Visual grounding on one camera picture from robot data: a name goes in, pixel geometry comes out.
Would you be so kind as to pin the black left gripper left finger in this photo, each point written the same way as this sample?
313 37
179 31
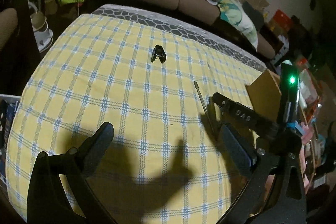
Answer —
47 201

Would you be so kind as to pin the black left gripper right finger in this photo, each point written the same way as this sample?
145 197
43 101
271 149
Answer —
286 202

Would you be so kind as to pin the thin metal pen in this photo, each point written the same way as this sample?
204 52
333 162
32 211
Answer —
205 109

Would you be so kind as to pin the black binder clip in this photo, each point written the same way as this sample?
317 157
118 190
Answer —
158 53

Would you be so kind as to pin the brown cardboard box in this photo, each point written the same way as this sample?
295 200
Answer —
265 95

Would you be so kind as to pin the yellow checked cloth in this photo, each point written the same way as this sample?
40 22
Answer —
162 166

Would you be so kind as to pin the floral green white pillow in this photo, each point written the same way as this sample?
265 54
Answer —
232 12

